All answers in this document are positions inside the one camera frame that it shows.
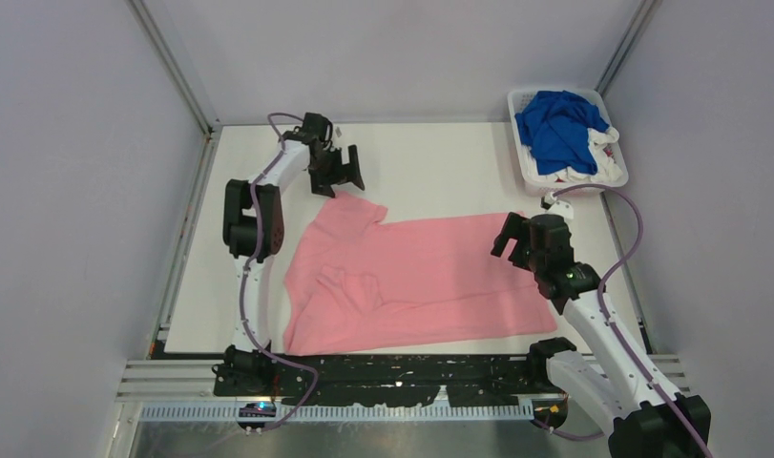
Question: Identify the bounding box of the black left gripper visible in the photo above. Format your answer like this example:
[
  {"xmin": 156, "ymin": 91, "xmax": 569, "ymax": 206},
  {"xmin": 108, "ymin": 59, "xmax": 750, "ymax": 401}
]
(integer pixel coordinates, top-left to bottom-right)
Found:
[{"xmin": 311, "ymin": 147, "xmax": 365, "ymax": 200}]

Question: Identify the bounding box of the pink t shirt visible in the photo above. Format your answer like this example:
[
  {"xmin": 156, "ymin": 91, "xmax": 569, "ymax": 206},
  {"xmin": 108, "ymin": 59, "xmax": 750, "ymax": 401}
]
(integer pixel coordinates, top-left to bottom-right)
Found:
[{"xmin": 282, "ymin": 193, "xmax": 557, "ymax": 356}]

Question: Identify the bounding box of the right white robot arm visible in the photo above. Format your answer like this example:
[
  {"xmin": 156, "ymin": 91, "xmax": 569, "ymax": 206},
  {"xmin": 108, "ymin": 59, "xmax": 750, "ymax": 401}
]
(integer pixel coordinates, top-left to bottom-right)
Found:
[{"xmin": 492, "ymin": 213, "xmax": 711, "ymax": 457}]

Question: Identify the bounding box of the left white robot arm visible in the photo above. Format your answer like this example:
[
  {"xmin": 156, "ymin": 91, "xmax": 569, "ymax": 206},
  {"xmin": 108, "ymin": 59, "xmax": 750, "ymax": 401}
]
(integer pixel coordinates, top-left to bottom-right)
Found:
[{"xmin": 214, "ymin": 113, "xmax": 366, "ymax": 396}]

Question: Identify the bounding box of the white t shirt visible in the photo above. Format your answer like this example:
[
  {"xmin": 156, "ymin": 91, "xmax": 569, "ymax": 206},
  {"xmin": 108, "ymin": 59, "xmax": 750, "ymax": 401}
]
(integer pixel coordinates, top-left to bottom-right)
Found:
[{"xmin": 531, "ymin": 127, "xmax": 623, "ymax": 184}]

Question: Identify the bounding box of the white plastic laundry basket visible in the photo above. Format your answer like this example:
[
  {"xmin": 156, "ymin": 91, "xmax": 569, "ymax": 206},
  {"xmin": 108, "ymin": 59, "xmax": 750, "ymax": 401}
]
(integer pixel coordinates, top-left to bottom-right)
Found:
[{"xmin": 507, "ymin": 88, "xmax": 629, "ymax": 196}]

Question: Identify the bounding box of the blue t shirt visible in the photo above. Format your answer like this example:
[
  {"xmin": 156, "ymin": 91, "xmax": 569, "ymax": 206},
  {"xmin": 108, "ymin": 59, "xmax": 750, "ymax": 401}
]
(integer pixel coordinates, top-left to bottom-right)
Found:
[{"xmin": 514, "ymin": 91, "xmax": 611, "ymax": 176}]

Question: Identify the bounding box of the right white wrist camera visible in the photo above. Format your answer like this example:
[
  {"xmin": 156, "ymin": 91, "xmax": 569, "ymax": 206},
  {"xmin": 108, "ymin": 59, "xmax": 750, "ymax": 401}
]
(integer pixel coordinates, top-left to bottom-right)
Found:
[{"xmin": 540, "ymin": 193, "xmax": 575, "ymax": 220}]

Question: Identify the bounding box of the aluminium frame rail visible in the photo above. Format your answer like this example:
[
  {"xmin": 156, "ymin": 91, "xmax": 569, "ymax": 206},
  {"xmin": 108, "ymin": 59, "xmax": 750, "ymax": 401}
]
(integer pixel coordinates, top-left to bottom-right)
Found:
[{"xmin": 115, "ymin": 355, "xmax": 695, "ymax": 425}]

